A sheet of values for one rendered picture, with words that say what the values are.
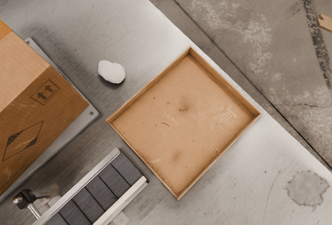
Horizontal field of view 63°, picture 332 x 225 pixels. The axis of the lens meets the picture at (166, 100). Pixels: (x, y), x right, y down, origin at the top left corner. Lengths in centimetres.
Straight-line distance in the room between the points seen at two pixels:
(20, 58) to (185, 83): 42
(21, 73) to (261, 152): 58
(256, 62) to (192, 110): 109
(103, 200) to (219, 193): 28
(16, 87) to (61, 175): 32
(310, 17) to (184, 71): 141
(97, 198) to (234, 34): 140
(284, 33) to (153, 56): 128
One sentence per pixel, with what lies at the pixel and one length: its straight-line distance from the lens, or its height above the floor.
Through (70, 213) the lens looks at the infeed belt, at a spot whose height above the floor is 88.
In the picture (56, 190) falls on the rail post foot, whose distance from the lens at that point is 75.
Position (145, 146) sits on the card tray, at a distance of 71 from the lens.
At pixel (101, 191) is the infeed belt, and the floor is 88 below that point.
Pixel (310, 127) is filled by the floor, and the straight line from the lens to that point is 179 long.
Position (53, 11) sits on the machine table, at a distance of 90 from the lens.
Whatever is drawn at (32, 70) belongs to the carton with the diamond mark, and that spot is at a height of 112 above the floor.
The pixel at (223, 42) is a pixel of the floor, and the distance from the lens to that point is 178.
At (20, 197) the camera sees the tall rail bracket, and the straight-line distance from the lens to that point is 63.
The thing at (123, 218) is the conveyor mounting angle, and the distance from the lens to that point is 72.
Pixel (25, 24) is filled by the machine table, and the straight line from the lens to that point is 91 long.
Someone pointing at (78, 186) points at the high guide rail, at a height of 96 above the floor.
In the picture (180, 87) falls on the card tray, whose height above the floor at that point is 83.
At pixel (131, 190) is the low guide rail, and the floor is 92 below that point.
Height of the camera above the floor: 154
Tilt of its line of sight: 75 degrees down
